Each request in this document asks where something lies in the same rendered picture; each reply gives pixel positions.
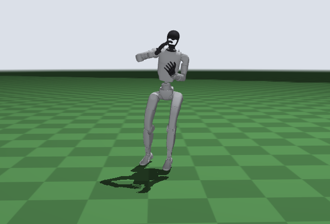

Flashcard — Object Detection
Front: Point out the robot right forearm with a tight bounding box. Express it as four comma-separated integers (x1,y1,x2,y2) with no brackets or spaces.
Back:
136,50,160,60

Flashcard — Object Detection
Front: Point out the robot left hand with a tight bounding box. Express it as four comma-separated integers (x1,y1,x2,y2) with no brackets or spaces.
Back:
164,61,176,76

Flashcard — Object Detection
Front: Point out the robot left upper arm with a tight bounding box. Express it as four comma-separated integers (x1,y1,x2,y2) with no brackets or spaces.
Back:
180,54,189,75

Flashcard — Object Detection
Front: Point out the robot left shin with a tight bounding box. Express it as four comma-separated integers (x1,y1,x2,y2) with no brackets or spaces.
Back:
167,127,176,160

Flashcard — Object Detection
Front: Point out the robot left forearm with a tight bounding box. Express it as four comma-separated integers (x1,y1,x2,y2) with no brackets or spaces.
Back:
170,73,186,81

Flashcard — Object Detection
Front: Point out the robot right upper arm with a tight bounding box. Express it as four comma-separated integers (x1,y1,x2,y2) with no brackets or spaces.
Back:
136,48,158,62

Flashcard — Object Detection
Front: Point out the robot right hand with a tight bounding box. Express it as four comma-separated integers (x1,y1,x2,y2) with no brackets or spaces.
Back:
155,40,173,55

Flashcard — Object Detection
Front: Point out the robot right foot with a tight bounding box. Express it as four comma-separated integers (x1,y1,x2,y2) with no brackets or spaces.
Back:
140,153,153,165

